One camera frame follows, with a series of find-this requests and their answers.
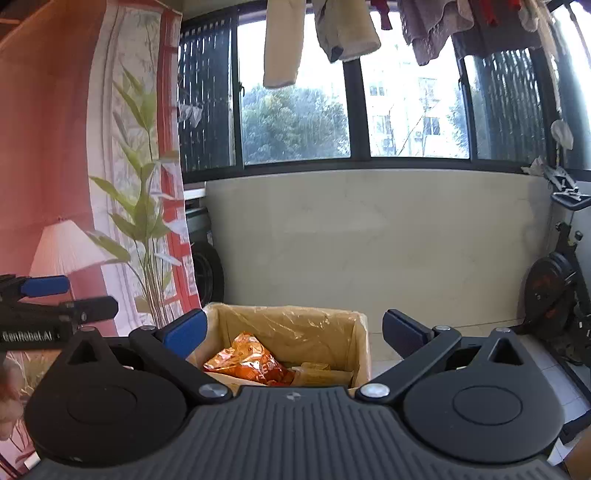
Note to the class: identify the mauve hanging towel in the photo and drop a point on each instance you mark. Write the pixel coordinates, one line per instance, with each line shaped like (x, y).
(429, 32)

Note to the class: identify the black rubber wheel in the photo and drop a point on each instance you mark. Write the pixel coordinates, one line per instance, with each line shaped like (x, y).
(210, 272)

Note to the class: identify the dark maroon hanging garment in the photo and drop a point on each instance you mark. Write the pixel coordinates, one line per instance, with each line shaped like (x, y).
(498, 27)

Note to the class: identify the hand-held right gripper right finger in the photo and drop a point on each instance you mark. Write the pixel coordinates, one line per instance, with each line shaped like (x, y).
(406, 332)

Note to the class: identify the brown cardboard box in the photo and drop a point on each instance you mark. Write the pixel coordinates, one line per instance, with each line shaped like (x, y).
(360, 341)

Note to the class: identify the black exercise bike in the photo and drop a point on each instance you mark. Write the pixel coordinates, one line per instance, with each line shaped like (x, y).
(549, 286)

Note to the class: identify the printed curtain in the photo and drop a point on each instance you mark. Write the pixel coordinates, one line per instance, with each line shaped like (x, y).
(69, 161)

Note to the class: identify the window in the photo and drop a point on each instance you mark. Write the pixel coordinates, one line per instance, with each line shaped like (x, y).
(300, 115)

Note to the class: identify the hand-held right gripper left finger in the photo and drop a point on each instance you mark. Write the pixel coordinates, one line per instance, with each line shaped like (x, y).
(184, 332)

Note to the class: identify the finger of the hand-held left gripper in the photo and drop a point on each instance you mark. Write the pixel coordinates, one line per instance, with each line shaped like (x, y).
(46, 286)
(92, 308)

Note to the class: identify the red hanging garment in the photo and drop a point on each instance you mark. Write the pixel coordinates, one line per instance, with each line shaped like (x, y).
(381, 14)

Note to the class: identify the person's left hand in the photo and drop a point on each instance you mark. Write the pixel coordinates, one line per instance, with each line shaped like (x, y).
(9, 401)

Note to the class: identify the orange white cracker packet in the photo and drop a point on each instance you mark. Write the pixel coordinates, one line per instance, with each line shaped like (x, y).
(323, 374)

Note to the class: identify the grey cream hanging garment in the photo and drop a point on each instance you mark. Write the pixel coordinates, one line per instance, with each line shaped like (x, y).
(351, 32)

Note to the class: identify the orange snack bag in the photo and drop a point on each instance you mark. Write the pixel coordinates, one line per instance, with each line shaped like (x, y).
(249, 360)

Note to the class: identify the white hanging sock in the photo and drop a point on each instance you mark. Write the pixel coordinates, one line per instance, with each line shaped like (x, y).
(562, 134)

